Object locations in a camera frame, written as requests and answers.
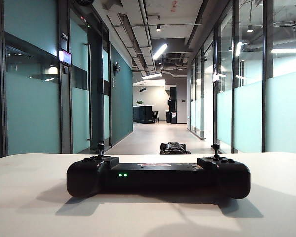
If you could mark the lit room sign display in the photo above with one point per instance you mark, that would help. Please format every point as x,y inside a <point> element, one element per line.
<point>64,57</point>

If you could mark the small white wall notice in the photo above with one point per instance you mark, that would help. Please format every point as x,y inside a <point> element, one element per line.
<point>114,82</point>

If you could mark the dark kitchen counter island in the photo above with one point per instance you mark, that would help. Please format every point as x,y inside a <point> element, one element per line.
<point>142,114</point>

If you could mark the long linear ceiling light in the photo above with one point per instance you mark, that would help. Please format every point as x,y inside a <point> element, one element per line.
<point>160,51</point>

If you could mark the dark wooden bar stool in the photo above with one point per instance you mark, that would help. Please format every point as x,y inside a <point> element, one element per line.
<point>155,116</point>

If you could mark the black handheld remote control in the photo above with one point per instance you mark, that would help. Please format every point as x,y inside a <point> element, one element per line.
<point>162,177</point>

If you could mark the green potted plant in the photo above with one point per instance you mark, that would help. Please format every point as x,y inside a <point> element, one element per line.
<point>139,102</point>

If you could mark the black quadruped robot dog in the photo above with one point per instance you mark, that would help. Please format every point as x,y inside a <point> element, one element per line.
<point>173,147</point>

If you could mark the black door access panel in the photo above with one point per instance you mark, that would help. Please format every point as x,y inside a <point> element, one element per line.
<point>65,70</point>

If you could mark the tall black cabinet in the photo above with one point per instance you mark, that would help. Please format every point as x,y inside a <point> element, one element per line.
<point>173,96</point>

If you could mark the hanging pendant lamp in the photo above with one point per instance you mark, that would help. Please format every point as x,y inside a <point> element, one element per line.
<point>249,29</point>

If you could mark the ceiling track spot lamp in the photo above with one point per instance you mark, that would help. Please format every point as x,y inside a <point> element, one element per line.
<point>158,28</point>

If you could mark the black kiosk with white label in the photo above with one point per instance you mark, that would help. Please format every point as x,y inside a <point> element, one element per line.
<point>171,118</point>

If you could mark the low linear ceiling light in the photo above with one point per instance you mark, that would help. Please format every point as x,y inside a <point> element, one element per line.
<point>151,75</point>

